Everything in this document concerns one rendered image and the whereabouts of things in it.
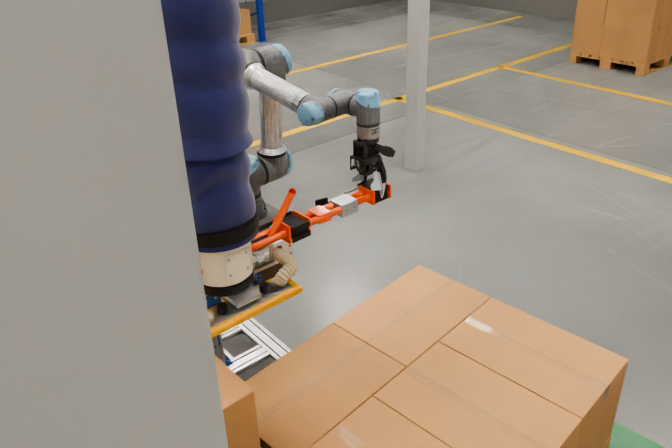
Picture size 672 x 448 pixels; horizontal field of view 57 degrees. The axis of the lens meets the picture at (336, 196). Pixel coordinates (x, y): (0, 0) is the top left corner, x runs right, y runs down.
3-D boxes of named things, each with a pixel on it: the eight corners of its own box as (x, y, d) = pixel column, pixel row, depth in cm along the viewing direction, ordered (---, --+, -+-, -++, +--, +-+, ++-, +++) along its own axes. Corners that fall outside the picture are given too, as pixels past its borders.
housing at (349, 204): (343, 218, 199) (342, 206, 197) (329, 211, 204) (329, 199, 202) (359, 211, 203) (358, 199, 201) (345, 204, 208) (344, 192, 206)
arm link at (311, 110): (217, 50, 212) (314, 103, 185) (242, 44, 219) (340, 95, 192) (217, 81, 219) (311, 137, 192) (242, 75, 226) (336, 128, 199)
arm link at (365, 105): (365, 85, 199) (385, 90, 193) (365, 117, 204) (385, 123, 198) (348, 90, 194) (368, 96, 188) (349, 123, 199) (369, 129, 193)
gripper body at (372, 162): (349, 171, 205) (348, 137, 200) (368, 164, 210) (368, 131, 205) (365, 178, 200) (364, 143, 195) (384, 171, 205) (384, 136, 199)
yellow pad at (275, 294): (201, 344, 161) (198, 329, 159) (182, 326, 168) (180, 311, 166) (303, 291, 181) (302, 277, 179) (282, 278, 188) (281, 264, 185)
